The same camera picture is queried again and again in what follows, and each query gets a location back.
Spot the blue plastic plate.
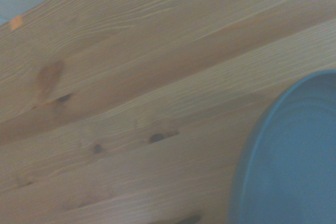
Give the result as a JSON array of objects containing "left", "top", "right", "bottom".
[{"left": 227, "top": 69, "right": 336, "bottom": 224}]

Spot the small orange tape piece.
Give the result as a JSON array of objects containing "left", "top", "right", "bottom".
[{"left": 9, "top": 15, "right": 24, "bottom": 30}]

